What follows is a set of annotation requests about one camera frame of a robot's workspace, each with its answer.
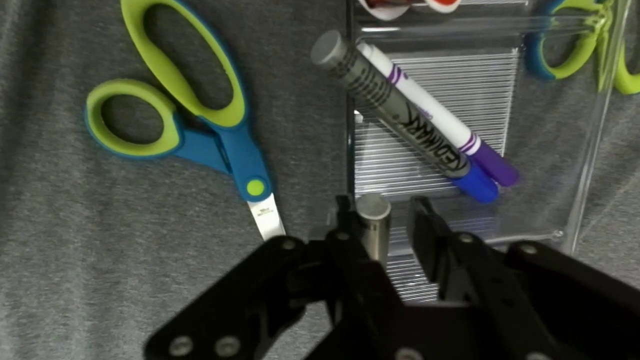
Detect grey barrel marker pen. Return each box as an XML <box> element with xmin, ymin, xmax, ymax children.
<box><xmin>354</xmin><ymin>193</ymin><xmax>394</xmax><ymax>265</ymax></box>

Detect red plaid tape roll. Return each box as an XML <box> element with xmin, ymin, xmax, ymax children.
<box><xmin>358</xmin><ymin>0</ymin><xmax>465</xmax><ymax>23</ymax></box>

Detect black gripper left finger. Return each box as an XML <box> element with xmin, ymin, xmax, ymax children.
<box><xmin>142</xmin><ymin>194</ymin><xmax>409</xmax><ymax>360</ymax></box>

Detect green blue handled scissors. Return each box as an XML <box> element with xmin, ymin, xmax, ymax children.
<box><xmin>524</xmin><ymin>0</ymin><xmax>640</xmax><ymax>97</ymax></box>
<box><xmin>84</xmin><ymin>0</ymin><xmax>288</xmax><ymax>242</ymax></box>

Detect white marker with purple cap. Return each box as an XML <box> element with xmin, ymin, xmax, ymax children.
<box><xmin>356</xmin><ymin>41</ymin><xmax>522</xmax><ymax>188</ymax></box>

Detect clear plastic marker tray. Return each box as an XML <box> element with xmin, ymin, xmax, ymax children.
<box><xmin>343</xmin><ymin>0</ymin><xmax>636</xmax><ymax>307</ymax></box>

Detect grey tablecloth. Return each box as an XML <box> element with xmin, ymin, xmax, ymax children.
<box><xmin>0</xmin><ymin>0</ymin><xmax>640</xmax><ymax>360</ymax></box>

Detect grey marker with blue cap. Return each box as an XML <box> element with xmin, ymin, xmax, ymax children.
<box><xmin>308</xmin><ymin>28</ymin><xmax>502</xmax><ymax>207</ymax></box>

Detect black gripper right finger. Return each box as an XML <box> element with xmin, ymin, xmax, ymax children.
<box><xmin>407</xmin><ymin>196</ymin><xmax>640</xmax><ymax>360</ymax></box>

